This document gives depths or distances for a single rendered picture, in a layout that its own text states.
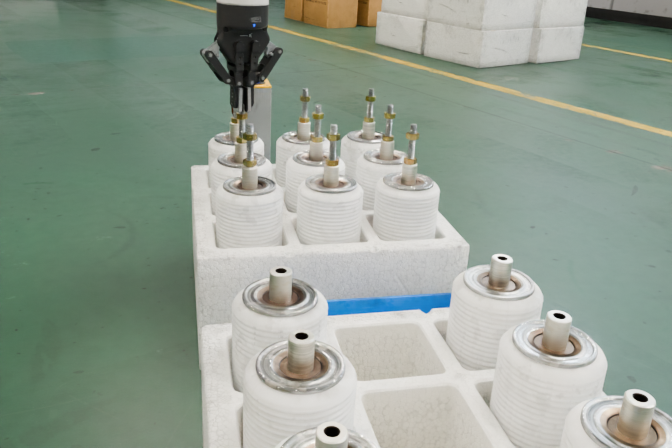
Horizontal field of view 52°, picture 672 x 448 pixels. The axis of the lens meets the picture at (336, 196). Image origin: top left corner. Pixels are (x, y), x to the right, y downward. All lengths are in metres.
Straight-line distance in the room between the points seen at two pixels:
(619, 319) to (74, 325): 0.90
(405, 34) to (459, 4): 0.43
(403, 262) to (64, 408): 0.49
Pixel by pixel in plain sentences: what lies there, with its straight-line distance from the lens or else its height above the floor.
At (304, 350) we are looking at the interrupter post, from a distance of 0.58.
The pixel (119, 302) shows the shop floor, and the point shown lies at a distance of 1.22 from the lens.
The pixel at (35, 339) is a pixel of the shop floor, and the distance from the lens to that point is 1.15.
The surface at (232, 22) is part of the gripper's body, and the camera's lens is 1.01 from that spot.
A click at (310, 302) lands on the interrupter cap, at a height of 0.25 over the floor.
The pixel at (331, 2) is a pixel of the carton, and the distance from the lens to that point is 4.66.
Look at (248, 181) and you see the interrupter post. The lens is 0.97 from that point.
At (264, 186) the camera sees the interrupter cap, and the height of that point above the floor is 0.25.
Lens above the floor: 0.59
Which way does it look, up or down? 21 degrees down
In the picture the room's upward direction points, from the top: 3 degrees clockwise
